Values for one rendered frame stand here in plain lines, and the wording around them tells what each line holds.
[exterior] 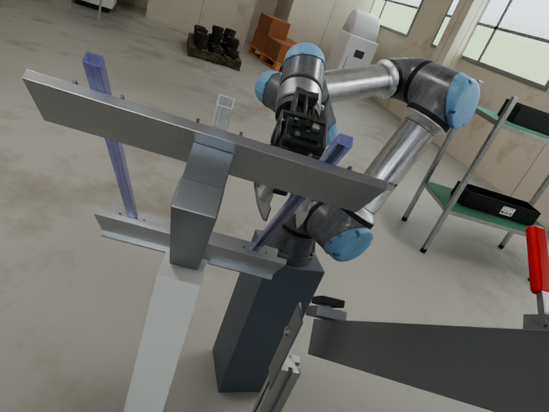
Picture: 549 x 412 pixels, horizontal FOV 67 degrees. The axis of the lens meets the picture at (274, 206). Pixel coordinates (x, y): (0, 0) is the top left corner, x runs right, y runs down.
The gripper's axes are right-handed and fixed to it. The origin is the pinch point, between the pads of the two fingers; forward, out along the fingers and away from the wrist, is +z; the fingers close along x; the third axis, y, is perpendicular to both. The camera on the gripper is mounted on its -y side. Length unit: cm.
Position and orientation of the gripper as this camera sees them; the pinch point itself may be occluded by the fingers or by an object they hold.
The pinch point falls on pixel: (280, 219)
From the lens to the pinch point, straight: 57.3
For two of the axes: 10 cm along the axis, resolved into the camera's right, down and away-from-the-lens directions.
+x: 9.5, 2.6, 1.5
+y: 2.8, -5.4, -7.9
